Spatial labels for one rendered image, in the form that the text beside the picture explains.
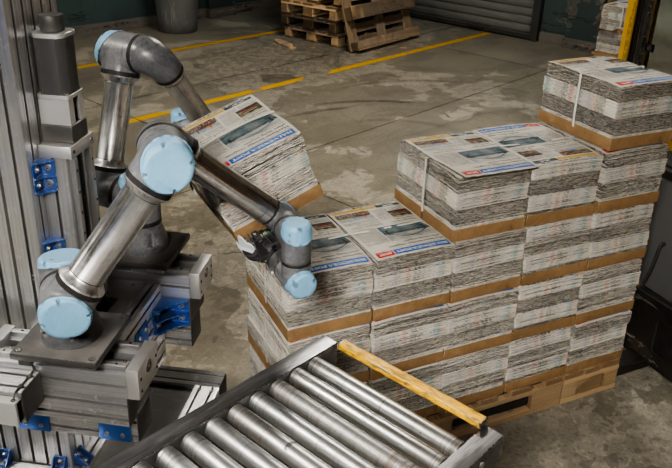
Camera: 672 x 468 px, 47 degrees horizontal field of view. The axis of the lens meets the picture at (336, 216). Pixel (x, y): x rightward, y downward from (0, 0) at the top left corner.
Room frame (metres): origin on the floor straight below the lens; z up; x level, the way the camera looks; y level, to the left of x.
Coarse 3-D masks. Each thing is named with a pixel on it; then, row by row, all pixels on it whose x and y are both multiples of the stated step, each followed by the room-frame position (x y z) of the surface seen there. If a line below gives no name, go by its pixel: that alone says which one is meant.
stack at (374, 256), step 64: (320, 256) 2.08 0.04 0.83; (384, 256) 2.09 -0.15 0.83; (448, 256) 2.18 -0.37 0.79; (512, 256) 2.31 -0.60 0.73; (576, 256) 2.43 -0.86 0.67; (256, 320) 2.20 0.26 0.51; (320, 320) 1.99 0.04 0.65; (384, 320) 2.09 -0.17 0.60; (448, 320) 2.19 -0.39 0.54; (512, 320) 2.32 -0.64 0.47; (384, 384) 2.09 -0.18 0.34; (448, 384) 2.20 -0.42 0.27
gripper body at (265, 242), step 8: (256, 232) 1.85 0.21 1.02; (264, 232) 1.86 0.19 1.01; (272, 232) 1.83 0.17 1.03; (256, 240) 1.81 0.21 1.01; (264, 240) 1.81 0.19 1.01; (272, 240) 1.82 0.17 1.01; (256, 248) 1.81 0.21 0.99; (264, 248) 1.80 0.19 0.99; (272, 248) 1.77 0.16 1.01; (280, 248) 1.77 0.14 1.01; (264, 256) 1.82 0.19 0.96
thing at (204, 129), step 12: (252, 96) 2.30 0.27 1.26; (228, 108) 2.26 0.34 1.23; (240, 108) 2.24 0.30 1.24; (252, 108) 2.22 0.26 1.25; (264, 108) 2.20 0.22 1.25; (204, 120) 2.22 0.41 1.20; (216, 120) 2.20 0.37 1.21; (228, 120) 2.19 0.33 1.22; (240, 120) 2.17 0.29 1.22; (192, 132) 2.17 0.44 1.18; (204, 132) 2.15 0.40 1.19; (216, 132) 2.14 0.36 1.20; (192, 180) 2.18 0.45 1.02
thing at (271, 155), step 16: (256, 128) 2.09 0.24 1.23; (272, 128) 2.06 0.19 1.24; (288, 128) 2.03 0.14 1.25; (224, 144) 2.05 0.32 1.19; (240, 144) 2.02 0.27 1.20; (256, 144) 1.99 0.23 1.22; (272, 144) 1.97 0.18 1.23; (288, 144) 1.99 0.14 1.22; (304, 144) 2.01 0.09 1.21; (224, 160) 1.95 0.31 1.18; (240, 160) 1.93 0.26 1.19; (256, 160) 1.94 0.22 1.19; (272, 160) 1.96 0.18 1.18; (288, 160) 1.99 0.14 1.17; (304, 160) 2.02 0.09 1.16; (256, 176) 1.94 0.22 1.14; (272, 176) 1.97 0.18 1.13; (288, 176) 1.99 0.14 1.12; (304, 176) 2.02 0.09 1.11; (208, 192) 2.00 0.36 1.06; (272, 192) 1.97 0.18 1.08; (288, 192) 1.99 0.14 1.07; (224, 208) 1.90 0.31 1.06; (240, 224) 1.92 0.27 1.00
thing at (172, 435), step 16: (304, 352) 1.61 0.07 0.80; (320, 352) 1.62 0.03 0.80; (336, 352) 1.66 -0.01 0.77; (272, 368) 1.54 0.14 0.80; (288, 368) 1.54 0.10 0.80; (304, 368) 1.57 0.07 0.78; (240, 384) 1.47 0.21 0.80; (256, 384) 1.48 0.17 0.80; (224, 400) 1.41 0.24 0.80; (240, 400) 1.42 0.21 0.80; (192, 416) 1.35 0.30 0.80; (208, 416) 1.36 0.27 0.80; (224, 416) 1.38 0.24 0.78; (160, 432) 1.30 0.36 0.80; (176, 432) 1.30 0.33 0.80; (240, 432) 1.41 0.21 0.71; (128, 448) 1.25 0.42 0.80; (144, 448) 1.25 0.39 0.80; (160, 448) 1.25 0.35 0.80; (176, 448) 1.28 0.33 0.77; (112, 464) 1.20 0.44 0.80; (128, 464) 1.20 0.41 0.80
